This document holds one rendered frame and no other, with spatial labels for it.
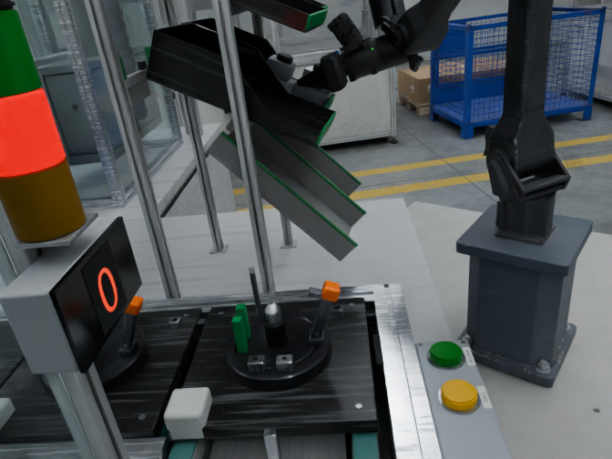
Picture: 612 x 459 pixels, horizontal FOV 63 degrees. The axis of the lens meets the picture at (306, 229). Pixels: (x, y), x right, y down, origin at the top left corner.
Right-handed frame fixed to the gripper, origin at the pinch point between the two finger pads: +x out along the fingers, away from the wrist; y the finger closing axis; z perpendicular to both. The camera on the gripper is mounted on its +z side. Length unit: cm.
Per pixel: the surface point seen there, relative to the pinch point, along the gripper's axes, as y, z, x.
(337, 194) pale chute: 9.5, -20.5, 0.6
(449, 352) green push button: 40, -35, -18
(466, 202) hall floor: -233, -121, 2
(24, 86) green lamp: 66, 9, -2
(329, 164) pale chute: -4.9, -18.1, 5.3
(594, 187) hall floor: -262, -140, -77
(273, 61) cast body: 5.4, 5.0, 5.4
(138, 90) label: 21.4, 8.0, 22.9
